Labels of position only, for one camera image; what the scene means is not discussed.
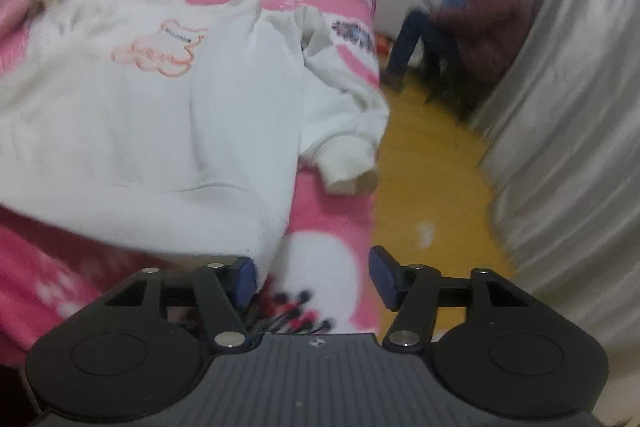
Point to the pink floral blanket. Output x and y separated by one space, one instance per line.
325 217

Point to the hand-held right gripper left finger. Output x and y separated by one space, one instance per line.
245 282

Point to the grey curtain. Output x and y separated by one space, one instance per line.
575 107

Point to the white bear-print sweatshirt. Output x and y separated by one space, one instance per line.
150 132

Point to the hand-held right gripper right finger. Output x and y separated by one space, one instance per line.
382 277

